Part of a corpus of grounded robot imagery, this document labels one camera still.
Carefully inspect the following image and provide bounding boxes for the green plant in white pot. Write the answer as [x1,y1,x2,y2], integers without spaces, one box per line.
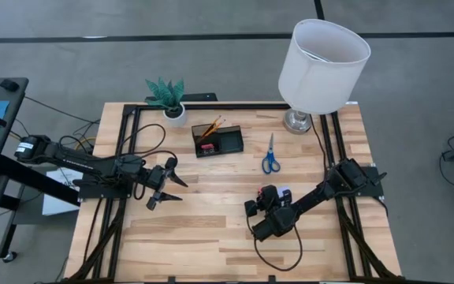
[144,77,188,128]

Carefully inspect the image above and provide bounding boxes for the black computer mouse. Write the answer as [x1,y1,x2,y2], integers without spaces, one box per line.
[0,78,20,92]

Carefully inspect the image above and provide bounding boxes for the yellow cable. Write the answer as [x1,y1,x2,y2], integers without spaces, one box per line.
[73,136,98,153]

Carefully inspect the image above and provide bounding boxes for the black floor cable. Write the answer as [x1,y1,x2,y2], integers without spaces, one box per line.
[9,94,102,145]

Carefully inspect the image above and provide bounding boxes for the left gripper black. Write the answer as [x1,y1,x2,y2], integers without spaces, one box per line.
[143,156,189,211]

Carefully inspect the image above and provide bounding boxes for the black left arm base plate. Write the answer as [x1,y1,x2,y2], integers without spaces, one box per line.
[77,177,134,200]

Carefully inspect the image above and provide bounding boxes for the black flat bar device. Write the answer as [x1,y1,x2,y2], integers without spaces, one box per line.
[144,92,218,103]

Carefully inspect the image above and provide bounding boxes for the printed white paper sheet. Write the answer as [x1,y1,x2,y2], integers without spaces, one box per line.
[49,166,85,192]

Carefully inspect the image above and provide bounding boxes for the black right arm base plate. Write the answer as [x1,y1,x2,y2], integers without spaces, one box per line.
[326,164,385,199]

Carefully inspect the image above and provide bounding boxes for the black mesh desk organizer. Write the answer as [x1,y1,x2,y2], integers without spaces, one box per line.
[191,123,245,159]

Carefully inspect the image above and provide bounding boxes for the white shade table lamp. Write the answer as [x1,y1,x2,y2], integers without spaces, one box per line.
[277,18,372,136]

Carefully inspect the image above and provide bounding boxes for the plain white sheet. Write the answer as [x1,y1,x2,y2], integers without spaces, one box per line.
[41,192,80,217]

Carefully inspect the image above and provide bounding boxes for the blue handled scissors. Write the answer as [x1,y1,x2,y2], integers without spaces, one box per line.
[261,133,282,176]

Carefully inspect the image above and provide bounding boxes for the black desk leg frame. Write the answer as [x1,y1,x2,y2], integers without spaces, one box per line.
[0,154,82,261]

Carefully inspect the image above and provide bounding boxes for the black aluminium table frame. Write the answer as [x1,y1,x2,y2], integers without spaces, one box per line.
[64,103,404,284]

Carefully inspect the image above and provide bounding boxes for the dark grey side desk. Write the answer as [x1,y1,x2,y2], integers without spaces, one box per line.
[0,77,30,178]

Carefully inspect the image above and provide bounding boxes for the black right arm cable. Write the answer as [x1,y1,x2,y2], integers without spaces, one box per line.
[245,114,329,273]

